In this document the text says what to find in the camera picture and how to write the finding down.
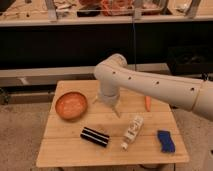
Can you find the wooden table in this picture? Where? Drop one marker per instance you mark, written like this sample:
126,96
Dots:
62,145

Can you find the orange carrot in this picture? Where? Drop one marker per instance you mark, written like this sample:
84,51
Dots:
148,103

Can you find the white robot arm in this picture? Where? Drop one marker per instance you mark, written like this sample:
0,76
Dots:
190,94

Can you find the white plastic bottle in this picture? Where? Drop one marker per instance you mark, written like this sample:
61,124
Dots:
132,131

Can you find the orange bowl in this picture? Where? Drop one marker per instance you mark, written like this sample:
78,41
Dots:
71,105

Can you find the long workbench shelf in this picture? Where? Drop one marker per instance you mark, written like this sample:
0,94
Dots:
89,12

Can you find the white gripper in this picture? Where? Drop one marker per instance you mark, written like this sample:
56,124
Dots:
109,97

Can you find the black striped box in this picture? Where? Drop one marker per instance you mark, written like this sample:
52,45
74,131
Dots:
94,136

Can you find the blue sponge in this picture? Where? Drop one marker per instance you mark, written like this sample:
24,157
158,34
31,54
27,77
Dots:
167,144

